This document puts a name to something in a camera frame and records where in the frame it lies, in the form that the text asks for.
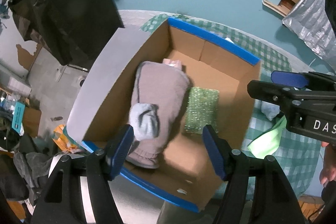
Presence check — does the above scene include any wooden plank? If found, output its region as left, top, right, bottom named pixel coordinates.
left=262, top=0, right=290, bottom=17

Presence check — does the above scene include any person's right hand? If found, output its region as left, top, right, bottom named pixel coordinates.
left=319, top=141, right=336, bottom=186

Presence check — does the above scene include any blue cardboard box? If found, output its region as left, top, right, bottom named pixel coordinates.
left=66, top=18, right=261, bottom=212

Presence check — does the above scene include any green glitter sponge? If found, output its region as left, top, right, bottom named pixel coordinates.
left=185, top=87, right=219, bottom=134

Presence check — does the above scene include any pink patterned cloth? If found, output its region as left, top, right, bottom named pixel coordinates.
left=162, top=59, right=182, bottom=70

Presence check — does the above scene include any light green cloth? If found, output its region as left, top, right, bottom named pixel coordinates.
left=248, top=116, right=286, bottom=159

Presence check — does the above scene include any grey sock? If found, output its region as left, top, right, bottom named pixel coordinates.
left=129, top=103, right=159, bottom=141

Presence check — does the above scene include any green checkered tablecloth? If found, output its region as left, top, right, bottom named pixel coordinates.
left=140, top=13, right=322, bottom=201

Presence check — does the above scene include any teal small box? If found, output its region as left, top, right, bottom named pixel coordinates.
left=11, top=101, right=26, bottom=136

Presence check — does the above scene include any silver foil curtain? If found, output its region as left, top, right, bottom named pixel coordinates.
left=282, top=0, right=335, bottom=68

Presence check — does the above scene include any white cloth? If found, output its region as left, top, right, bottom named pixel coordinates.
left=261, top=101, right=280, bottom=121

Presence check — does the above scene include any grey fleece towel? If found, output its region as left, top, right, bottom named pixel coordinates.
left=126, top=61, right=190, bottom=169

